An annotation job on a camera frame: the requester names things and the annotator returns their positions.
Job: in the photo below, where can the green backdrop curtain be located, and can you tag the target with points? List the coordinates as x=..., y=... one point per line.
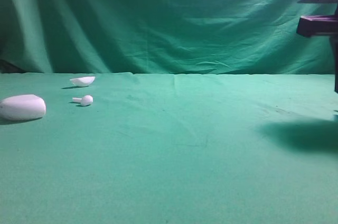
x=161, y=36

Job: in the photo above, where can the white earbud case base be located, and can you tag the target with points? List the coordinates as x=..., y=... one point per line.
x=23, y=107

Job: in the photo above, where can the white earbud case lid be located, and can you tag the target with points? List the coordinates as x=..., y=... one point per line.
x=83, y=81

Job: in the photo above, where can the green tablecloth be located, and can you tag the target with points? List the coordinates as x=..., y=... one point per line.
x=162, y=148

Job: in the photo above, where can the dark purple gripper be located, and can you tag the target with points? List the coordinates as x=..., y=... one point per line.
x=320, y=25

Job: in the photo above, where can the white earbud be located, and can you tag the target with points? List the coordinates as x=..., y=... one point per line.
x=84, y=101

